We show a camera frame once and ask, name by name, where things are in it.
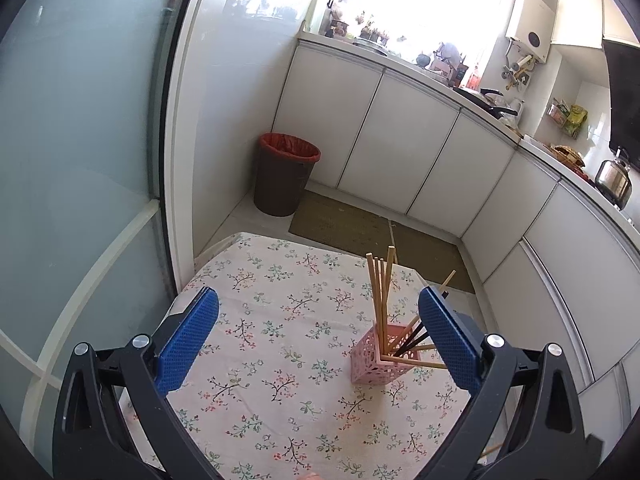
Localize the olive floor mat left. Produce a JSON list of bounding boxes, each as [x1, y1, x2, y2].
[[288, 191, 394, 257]]

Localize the olive floor mat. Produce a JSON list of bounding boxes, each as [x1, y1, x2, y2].
[[392, 222, 475, 294], [288, 191, 394, 257]]

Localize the steel kettle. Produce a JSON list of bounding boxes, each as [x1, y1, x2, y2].
[[594, 148, 632, 210]]

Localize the white water heater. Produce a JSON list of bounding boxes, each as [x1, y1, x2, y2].
[[506, 0, 554, 63]]

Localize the glass sliding door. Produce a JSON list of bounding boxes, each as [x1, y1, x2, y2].
[[1, 0, 189, 466]]

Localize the olive floor mat right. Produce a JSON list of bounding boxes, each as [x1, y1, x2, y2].
[[392, 222, 475, 294]]

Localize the black range hood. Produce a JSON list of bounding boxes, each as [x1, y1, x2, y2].
[[602, 39, 640, 169]]

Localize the brown trash bin red liner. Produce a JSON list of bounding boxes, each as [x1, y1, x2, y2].
[[254, 132, 321, 217]]

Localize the black frying pan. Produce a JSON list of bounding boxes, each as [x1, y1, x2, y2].
[[454, 87, 518, 119]]

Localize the yellow green package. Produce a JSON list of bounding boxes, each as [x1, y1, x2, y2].
[[563, 104, 588, 139]]

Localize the black chopstick gold band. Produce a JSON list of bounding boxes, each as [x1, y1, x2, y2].
[[394, 330, 430, 356], [394, 322, 424, 356]]

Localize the floral tablecloth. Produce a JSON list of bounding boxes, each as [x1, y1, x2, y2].
[[168, 233, 469, 479]]

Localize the pink perforated utensil basket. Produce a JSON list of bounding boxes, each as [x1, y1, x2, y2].
[[349, 324, 420, 386]]

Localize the white kitchen cabinets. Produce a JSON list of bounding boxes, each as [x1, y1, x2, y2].
[[273, 32, 639, 445]]

